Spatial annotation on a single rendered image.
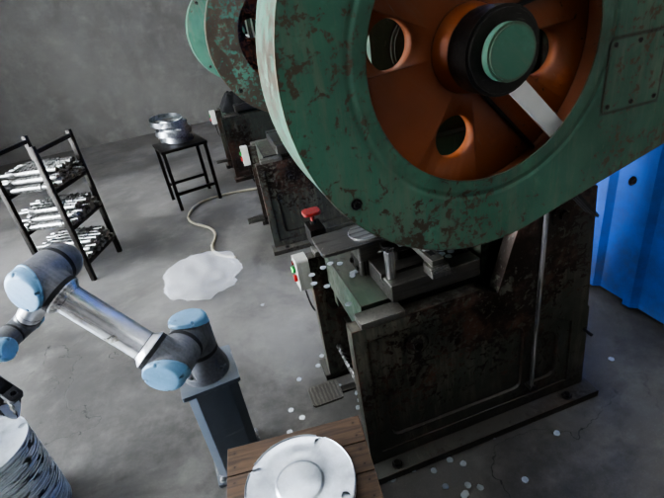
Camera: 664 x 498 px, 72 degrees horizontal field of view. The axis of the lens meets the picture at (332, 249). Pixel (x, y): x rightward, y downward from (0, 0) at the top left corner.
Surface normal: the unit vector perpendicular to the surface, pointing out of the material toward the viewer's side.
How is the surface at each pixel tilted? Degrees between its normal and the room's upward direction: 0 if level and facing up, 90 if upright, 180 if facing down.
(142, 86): 90
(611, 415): 0
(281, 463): 0
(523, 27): 90
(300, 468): 0
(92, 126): 90
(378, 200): 90
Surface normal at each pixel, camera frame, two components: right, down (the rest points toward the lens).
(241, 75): 0.27, 0.43
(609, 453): -0.14, -0.86
